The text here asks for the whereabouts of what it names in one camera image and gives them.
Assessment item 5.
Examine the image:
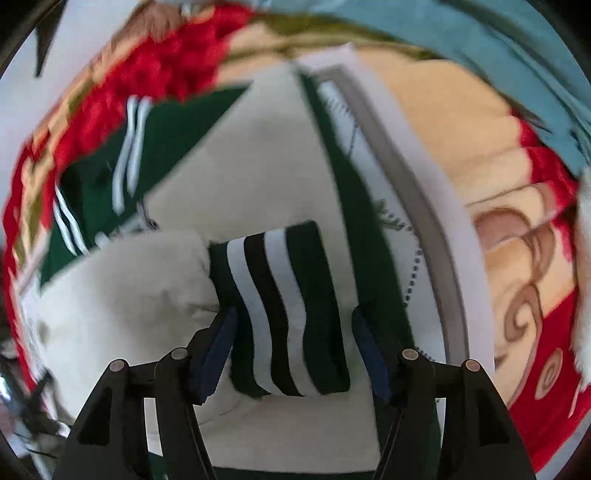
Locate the white floral mat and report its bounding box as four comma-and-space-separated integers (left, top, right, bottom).
295, 46, 497, 370

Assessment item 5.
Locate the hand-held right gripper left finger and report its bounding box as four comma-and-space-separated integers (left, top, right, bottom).
53, 307, 241, 480

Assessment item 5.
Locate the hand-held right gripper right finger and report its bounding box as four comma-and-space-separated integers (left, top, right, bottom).
351, 305, 539, 480

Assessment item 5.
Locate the light blue quilt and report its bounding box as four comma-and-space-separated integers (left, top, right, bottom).
259, 0, 591, 178

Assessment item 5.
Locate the red floral blanket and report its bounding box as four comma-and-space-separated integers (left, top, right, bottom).
0, 0, 591, 472

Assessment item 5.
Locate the white fleece cloth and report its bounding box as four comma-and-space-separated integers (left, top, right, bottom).
570, 166, 591, 391

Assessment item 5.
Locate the green white-striped jacket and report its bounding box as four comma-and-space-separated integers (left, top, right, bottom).
37, 60, 444, 480

